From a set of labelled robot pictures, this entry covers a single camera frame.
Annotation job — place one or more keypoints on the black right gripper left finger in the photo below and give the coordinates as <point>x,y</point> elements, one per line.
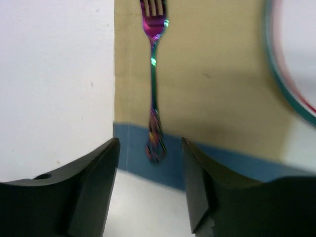
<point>70,201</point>

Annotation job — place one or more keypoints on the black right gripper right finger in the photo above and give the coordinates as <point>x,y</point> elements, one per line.
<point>224,203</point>

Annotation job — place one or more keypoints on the blue tan white placemat cloth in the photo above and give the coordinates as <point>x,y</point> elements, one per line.
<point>215,87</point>

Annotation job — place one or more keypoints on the white plate with red print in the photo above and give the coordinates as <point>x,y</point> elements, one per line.
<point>289,39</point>

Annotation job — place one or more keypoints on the pink iridescent fork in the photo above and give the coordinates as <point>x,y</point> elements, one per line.
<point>155,23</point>

